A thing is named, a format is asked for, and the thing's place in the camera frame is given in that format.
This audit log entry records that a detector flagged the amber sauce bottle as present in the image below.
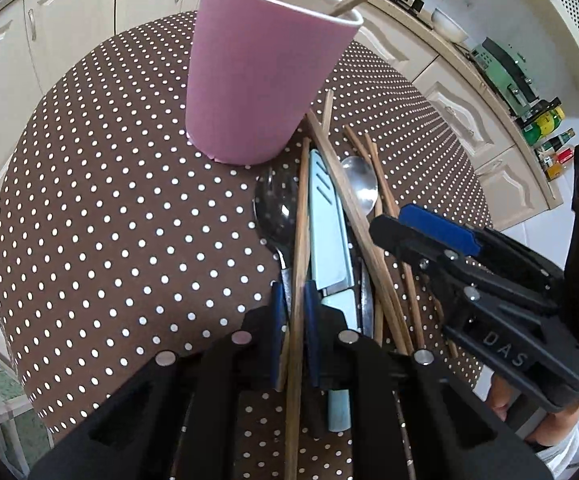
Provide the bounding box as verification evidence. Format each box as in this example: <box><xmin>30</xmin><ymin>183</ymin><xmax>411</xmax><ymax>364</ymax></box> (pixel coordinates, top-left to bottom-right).
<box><xmin>542</xmin><ymin>149</ymin><xmax>575</xmax><ymax>171</ymax></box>

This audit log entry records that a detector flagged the matte steel spoon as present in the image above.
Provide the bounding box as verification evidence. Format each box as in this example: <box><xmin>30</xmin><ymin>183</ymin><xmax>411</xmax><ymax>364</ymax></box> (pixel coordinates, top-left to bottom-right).
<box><xmin>339</xmin><ymin>156</ymin><xmax>379</xmax><ymax>341</ymax></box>

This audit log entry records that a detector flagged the green electric cooker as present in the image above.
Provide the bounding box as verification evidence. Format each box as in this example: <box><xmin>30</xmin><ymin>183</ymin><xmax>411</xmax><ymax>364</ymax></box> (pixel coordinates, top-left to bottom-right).
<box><xmin>469</xmin><ymin>37</ymin><xmax>550</xmax><ymax>116</ymax></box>

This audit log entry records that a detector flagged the person's right forearm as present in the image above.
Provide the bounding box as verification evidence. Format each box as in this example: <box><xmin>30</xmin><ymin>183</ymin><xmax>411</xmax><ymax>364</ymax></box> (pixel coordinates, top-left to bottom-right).
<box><xmin>529</xmin><ymin>402</ymin><xmax>579</xmax><ymax>478</ymax></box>

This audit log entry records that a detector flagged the shiny steel spoon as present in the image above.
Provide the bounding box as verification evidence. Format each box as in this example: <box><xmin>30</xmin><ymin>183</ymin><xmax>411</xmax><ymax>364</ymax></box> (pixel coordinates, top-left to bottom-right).
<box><xmin>252</xmin><ymin>164</ymin><xmax>301</xmax><ymax>311</ymax></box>

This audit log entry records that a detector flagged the pink cup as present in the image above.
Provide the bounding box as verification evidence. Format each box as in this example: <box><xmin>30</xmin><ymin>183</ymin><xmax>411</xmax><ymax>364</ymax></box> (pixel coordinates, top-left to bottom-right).
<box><xmin>184</xmin><ymin>0</ymin><xmax>365</xmax><ymax>166</ymax></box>

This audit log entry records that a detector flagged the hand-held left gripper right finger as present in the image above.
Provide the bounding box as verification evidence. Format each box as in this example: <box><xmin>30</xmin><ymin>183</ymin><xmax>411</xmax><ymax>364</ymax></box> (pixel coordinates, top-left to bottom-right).
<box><xmin>303</xmin><ymin>280</ymin><xmax>554</xmax><ymax>480</ymax></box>

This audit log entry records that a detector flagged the brown polka dot tablecloth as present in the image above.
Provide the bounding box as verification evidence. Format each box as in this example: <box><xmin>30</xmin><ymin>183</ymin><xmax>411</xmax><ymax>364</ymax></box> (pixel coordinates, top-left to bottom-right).
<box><xmin>0</xmin><ymin>10</ymin><xmax>495</xmax><ymax>480</ymax></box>

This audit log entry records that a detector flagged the white bowl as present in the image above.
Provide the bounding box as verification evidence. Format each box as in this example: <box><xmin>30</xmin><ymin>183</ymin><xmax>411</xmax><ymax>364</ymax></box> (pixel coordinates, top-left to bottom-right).
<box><xmin>430</xmin><ymin>8</ymin><xmax>470</xmax><ymax>43</ymax></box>

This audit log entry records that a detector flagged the dark sauce bottle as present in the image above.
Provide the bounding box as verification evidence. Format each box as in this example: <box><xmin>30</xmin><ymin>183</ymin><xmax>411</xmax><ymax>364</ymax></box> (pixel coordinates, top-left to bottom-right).
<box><xmin>537</xmin><ymin>129</ymin><xmax>576</xmax><ymax>157</ymax></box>

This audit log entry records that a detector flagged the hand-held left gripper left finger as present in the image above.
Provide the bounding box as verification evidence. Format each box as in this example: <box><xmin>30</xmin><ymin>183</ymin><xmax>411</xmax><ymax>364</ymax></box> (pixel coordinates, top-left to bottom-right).
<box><xmin>28</xmin><ymin>281</ymin><xmax>290</xmax><ymax>480</ymax></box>

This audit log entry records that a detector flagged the person's right hand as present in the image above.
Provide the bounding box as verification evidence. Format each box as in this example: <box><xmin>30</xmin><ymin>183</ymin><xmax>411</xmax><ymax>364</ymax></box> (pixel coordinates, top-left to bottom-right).
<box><xmin>487</xmin><ymin>374</ymin><xmax>517</xmax><ymax>422</ymax></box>

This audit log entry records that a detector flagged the dark glass bottle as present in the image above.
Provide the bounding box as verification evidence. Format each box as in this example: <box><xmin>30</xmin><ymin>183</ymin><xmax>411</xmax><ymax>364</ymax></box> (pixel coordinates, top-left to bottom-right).
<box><xmin>529</xmin><ymin>95</ymin><xmax>563</xmax><ymax>116</ymax></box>

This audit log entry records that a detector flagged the light blue knife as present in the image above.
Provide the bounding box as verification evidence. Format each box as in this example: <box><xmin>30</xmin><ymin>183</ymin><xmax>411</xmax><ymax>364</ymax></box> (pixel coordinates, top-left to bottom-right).
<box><xmin>308</xmin><ymin>149</ymin><xmax>361</xmax><ymax>433</ymax></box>

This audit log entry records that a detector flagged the green yellow oil bottle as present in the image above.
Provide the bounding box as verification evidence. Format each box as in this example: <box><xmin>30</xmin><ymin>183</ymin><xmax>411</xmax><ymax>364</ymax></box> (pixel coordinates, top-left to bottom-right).
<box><xmin>519</xmin><ymin>107</ymin><xmax>567</xmax><ymax>147</ymax></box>

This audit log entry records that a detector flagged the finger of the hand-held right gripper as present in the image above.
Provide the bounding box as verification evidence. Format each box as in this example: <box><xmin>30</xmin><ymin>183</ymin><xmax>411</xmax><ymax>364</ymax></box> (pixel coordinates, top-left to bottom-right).
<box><xmin>399</xmin><ymin>203</ymin><xmax>566</xmax><ymax>287</ymax></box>
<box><xmin>368</xmin><ymin>213</ymin><xmax>565</xmax><ymax>330</ymax></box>

